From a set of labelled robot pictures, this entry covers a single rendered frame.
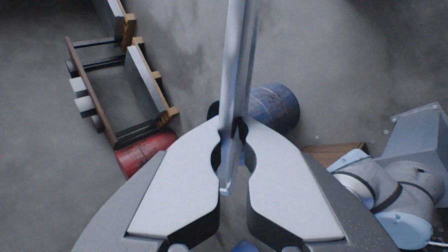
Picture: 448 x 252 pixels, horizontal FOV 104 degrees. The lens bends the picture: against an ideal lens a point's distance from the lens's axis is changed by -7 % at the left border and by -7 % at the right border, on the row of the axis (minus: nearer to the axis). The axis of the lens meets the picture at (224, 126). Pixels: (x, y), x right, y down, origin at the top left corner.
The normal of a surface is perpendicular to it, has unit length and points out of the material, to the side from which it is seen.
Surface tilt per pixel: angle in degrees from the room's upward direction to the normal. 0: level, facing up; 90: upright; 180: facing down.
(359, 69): 0
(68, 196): 90
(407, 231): 8
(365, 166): 73
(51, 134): 90
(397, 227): 7
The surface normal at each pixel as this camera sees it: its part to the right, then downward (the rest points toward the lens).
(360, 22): -0.73, 0.37
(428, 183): 0.00, -0.51
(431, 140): -0.02, -0.85
